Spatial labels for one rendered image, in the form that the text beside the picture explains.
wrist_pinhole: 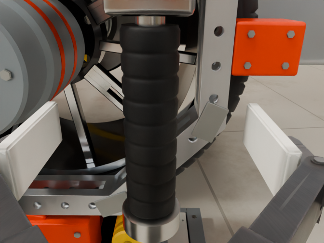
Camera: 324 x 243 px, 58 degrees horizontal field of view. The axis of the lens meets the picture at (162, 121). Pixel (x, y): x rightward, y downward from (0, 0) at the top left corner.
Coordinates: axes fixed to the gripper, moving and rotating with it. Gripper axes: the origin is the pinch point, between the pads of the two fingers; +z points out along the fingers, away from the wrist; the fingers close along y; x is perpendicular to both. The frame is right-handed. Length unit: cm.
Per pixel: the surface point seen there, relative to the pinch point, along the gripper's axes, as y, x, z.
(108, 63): -16, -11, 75
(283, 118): 104, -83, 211
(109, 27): -15, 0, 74
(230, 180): 39, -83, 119
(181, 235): 8, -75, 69
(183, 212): 10, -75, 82
